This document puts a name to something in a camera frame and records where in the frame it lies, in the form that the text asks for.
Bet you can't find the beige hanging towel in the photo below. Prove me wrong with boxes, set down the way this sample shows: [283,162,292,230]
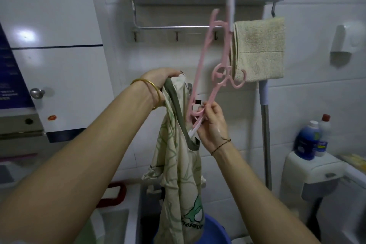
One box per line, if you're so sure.
[230,17,286,83]

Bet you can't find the blue detergent bottle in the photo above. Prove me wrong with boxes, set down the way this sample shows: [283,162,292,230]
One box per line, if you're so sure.
[294,120,320,161]

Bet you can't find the white wall soap dispenser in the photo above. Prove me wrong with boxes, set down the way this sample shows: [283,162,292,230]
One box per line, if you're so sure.
[330,22,366,61]

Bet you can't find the person's right forearm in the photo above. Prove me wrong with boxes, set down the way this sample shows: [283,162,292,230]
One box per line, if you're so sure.
[211,141,321,244]

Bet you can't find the white paper dispenser box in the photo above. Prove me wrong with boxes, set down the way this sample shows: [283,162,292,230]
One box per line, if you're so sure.
[279,151,348,218]

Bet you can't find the white ceramic sink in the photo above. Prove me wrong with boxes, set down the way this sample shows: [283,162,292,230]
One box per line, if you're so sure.
[94,183,143,244]

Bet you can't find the white washing machine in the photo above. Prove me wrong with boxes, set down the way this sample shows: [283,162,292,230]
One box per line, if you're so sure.
[317,164,366,244]

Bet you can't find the thin cord bracelet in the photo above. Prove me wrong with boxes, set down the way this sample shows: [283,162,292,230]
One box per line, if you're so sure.
[211,138,232,156]

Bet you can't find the white bottle red cap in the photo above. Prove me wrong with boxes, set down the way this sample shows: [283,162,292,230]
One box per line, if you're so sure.
[314,114,332,157]

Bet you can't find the round metal cabinet knob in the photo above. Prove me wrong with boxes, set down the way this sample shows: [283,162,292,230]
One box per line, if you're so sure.
[29,88,45,100]

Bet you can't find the red soap dish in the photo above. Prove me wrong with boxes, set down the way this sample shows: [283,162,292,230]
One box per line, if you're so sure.
[98,182,127,209]

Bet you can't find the person's right hand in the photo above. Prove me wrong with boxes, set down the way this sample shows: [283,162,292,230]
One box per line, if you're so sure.
[197,101,231,156]

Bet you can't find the light green plastic basin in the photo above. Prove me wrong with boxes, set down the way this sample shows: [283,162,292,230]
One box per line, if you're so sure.
[71,212,106,244]

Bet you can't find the person's left forearm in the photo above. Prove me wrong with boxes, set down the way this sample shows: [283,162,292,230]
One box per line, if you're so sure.
[0,82,161,244]

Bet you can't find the pink plastic clothes hanger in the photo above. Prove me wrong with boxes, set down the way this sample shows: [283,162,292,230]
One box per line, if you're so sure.
[187,0,248,141]

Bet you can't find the blue printed box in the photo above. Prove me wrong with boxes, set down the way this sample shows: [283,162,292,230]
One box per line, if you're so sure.
[0,22,34,110]

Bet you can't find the white wall cabinet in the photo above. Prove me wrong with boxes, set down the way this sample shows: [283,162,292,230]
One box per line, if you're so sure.
[0,0,115,143]

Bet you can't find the white soap bar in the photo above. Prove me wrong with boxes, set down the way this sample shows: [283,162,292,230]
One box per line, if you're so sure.
[103,186,120,199]

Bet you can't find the cream leaf-patterned clothes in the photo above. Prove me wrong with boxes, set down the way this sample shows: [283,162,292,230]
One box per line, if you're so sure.
[142,76,208,244]

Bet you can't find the blue plastic basin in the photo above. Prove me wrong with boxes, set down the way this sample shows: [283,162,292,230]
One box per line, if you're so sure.
[153,213,232,244]

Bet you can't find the gold bangle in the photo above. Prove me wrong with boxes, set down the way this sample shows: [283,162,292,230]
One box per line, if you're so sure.
[130,78,162,111]

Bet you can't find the person's left hand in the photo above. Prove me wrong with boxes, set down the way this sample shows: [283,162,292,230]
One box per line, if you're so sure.
[140,68,185,109]

